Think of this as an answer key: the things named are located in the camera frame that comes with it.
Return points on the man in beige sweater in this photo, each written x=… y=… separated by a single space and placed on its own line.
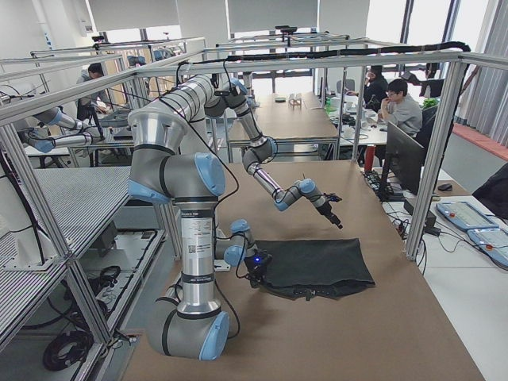
x=399 y=108

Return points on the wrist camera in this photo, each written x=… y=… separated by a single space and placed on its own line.
x=332 y=197
x=258 y=260

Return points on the aluminium frame post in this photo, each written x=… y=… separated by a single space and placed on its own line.
x=435 y=154

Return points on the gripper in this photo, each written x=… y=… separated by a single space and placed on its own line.
x=254 y=271
x=326 y=209

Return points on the black Huawei monitor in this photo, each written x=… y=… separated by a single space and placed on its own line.
x=404 y=158

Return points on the person in black clothes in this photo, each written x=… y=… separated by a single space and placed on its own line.
x=375 y=88

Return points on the red bottle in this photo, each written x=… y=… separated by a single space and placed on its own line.
x=369 y=157

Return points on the black computer mouse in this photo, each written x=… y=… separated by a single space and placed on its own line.
x=445 y=187

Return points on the teach pendant with red button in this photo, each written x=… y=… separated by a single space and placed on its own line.
x=465 y=216

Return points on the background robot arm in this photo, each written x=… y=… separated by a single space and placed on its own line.
x=73 y=132

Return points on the black printed t-shirt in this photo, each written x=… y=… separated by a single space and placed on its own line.
x=307 y=269

